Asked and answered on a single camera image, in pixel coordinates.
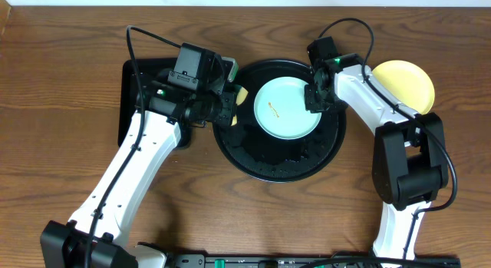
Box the yellow green sponge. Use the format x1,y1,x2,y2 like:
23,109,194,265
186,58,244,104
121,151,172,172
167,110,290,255
231,84,249,126

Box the mint plate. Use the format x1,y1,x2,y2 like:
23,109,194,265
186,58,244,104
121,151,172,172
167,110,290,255
254,77,321,140

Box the yellow plate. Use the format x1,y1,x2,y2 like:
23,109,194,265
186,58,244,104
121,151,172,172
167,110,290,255
373,60,435,114

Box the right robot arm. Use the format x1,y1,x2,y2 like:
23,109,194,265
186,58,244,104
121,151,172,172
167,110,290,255
305,53,450,260

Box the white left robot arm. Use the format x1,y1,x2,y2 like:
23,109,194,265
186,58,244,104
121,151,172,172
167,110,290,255
40,111,181,268

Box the black round tray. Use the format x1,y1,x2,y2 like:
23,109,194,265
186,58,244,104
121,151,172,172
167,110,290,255
213,59,346,183

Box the black rectangular tray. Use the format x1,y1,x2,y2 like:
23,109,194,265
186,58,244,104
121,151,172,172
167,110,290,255
117,58,176,146

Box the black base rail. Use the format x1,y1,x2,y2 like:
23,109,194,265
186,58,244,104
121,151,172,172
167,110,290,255
164,253,462,268

